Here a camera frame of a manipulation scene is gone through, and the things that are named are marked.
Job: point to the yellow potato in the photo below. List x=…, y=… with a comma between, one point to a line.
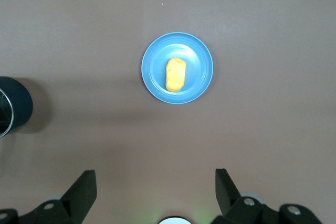
x=175, y=75

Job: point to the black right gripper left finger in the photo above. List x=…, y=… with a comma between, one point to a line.
x=76, y=195

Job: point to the brown table cover mat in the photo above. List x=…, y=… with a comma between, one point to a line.
x=78, y=24

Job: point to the blue round plate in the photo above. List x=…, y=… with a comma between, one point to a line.
x=155, y=82

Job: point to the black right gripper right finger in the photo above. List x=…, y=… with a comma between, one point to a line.
x=231, y=203

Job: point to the glass lid with blue knob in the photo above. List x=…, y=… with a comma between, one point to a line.
x=5, y=113

